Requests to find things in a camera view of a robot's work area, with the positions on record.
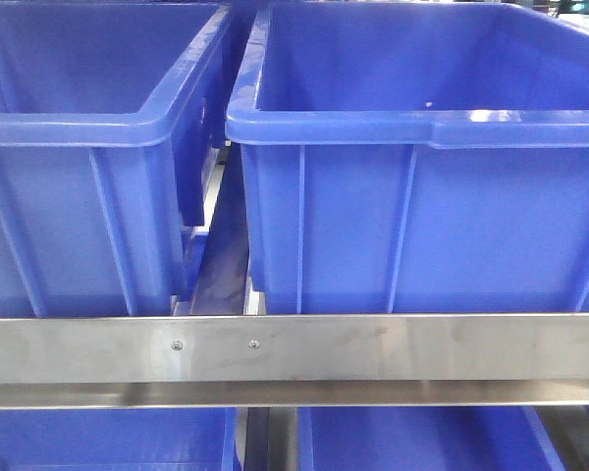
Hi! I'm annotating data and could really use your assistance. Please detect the upper right blue bin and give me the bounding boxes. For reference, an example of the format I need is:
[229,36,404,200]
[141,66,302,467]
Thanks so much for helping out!
[226,2,589,314]

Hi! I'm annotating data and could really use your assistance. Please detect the blue bin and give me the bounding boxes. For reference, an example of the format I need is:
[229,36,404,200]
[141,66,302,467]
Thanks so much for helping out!
[297,406,564,470]
[0,408,241,470]
[0,1,232,318]
[226,2,589,314]

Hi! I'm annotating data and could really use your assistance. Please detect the upper left blue bin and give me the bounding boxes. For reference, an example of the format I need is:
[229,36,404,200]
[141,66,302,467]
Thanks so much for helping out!
[0,1,232,318]

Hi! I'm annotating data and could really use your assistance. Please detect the lower right blue bin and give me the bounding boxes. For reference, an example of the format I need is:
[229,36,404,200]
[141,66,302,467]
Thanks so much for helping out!
[297,406,564,470]

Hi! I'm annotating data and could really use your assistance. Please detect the lower left blue bin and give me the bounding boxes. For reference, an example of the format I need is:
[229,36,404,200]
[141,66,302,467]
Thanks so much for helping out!
[0,408,241,470]

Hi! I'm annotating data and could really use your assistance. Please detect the steel shelf front rail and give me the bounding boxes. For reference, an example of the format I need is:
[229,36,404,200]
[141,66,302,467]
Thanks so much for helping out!
[0,313,589,409]

